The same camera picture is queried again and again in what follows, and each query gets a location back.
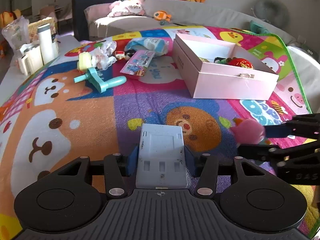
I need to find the grey plastic box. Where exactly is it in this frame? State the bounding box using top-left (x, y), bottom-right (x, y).
top-left (136, 124), bottom-right (188, 189)

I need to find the blue tissue pack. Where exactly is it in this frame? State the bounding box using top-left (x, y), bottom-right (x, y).
top-left (124, 37), bottom-right (169, 56)

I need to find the clear plastic bag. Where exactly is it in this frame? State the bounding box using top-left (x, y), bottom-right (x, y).
top-left (2, 16), bottom-right (30, 50)

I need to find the pink cardboard box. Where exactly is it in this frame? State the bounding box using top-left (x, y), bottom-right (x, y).
top-left (172, 33), bottom-right (279, 100)

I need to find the black haired doll keychain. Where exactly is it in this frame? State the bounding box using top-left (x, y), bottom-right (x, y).
top-left (114, 49), bottom-right (136, 61)

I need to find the white pitcher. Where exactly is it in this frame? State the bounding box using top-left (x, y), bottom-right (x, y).
top-left (17, 43), bottom-right (44, 76)

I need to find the Volcano pink card package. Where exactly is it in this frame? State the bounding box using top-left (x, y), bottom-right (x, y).
top-left (120, 50), bottom-right (155, 79)

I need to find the pink white plush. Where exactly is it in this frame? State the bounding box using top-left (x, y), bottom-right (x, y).
top-left (107, 0), bottom-right (145, 17)

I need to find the grey neck pillow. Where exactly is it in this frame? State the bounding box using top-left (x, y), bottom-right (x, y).
top-left (251, 0), bottom-right (290, 29)

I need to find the white thermos bottle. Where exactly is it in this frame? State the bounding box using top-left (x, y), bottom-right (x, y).
top-left (37, 23), bottom-right (54, 64)

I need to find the beige sofa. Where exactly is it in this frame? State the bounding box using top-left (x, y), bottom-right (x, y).
top-left (89, 0), bottom-right (297, 44)

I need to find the orange fish plush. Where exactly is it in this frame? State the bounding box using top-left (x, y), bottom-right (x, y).
top-left (153, 10), bottom-right (171, 22)

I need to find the pink plush toy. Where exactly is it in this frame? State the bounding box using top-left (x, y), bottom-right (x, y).
top-left (229, 118), bottom-right (266, 147)

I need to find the colourful cartoon play mat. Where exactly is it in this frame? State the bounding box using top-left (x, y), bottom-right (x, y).
top-left (1, 26), bottom-right (313, 239)

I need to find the red round ornament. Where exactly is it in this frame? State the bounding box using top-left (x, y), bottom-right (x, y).
top-left (228, 57), bottom-right (254, 69)

